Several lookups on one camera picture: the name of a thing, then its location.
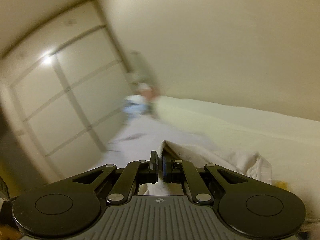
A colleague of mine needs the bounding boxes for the white garment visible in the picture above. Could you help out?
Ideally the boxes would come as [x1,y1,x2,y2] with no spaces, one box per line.
[136,139,272,185]

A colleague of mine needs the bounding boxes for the pink grey bed cover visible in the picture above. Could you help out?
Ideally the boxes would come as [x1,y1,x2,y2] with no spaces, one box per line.
[105,96,319,220]

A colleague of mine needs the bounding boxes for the white wardrobe doors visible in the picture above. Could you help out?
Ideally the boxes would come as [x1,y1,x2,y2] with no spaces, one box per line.
[1,1,132,177]

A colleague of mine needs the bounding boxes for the blurred blue white object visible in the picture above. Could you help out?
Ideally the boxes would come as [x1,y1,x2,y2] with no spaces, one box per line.
[123,94,151,118]

